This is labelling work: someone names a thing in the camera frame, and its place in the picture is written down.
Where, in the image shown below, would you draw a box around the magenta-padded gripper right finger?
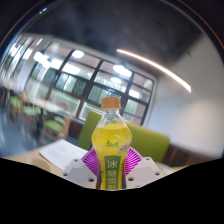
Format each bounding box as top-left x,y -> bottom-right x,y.
124,146 -> 165,189

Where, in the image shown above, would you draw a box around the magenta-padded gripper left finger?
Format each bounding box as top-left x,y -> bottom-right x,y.
60,148 -> 101,189

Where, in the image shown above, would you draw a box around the yellow drink bottle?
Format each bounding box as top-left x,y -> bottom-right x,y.
91,96 -> 133,191

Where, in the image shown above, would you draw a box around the green upholstered bench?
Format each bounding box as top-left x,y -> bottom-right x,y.
77,110 -> 171,164

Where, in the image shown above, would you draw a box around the white paper sheet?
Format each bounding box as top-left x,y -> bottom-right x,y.
38,138 -> 88,171

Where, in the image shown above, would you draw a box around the wooden chairs with green seats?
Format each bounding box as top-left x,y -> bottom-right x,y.
6,94 -> 73,141

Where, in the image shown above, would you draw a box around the large black-framed window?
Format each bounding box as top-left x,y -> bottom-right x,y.
6,34 -> 158,126

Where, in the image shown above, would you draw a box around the long linear ceiling light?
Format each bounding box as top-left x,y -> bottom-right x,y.
116,48 -> 193,94

